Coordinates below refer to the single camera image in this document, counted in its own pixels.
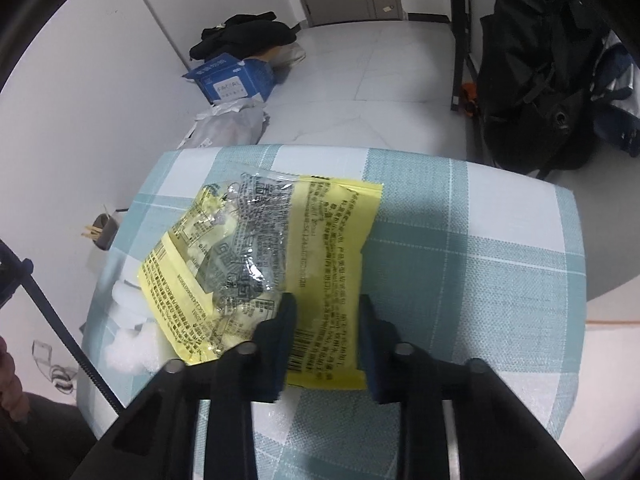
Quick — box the grey plastic mailer bag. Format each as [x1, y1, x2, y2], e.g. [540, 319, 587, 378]
[177, 100, 271, 150]

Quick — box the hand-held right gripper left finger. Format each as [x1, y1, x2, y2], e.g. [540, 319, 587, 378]
[72, 291, 299, 480]

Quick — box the black jacket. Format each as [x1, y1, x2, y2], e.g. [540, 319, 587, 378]
[475, 0, 613, 171]

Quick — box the yellow snack bag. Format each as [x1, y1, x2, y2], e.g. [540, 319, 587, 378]
[136, 172, 385, 391]

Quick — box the person's left hand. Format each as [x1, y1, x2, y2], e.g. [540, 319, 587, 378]
[0, 337, 25, 414]

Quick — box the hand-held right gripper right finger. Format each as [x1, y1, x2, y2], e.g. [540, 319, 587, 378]
[358, 294, 586, 480]

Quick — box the blue cardboard box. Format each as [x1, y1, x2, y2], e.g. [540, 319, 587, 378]
[181, 53, 277, 106]

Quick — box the black ribbed cable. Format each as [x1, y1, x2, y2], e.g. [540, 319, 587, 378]
[20, 260, 124, 414]

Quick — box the dark cup with wooden sticks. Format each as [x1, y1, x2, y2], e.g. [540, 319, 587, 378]
[80, 206, 121, 251]

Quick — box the pile of black clothes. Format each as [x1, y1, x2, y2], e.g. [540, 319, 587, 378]
[189, 11, 298, 61]

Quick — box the beige bag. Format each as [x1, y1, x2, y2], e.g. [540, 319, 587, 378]
[260, 42, 306, 69]

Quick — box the silver blue jacket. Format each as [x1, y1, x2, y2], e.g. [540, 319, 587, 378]
[590, 30, 640, 157]

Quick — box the clear plastic piece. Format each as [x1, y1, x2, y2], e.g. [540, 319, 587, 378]
[32, 340, 54, 369]

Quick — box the teal checked tablecloth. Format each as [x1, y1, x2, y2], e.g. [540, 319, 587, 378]
[80, 144, 587, 480]

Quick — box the metal clothes rack frame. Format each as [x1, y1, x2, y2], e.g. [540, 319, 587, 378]
[446, 0, 482, 112]

